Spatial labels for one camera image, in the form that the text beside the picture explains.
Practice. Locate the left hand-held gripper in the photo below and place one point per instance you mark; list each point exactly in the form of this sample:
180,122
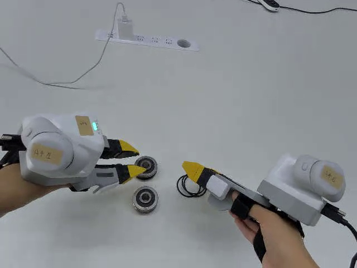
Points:
58,139

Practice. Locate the person's right hand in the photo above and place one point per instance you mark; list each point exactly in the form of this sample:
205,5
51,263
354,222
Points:
267,226

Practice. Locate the person's left forearm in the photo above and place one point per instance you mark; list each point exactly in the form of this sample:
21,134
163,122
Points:
19,190

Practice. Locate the white power strip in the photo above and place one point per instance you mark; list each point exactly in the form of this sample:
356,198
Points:
156,42

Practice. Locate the white charger plug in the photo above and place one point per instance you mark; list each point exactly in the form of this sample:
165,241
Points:
125,28

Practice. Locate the person's right forearm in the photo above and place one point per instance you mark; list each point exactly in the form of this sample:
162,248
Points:
293,255

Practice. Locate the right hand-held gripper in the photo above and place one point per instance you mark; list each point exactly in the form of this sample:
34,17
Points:
295,192

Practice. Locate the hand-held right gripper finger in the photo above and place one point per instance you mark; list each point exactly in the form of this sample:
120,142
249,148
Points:
205,176

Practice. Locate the white table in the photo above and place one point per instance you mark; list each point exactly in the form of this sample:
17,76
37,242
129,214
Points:
223,97

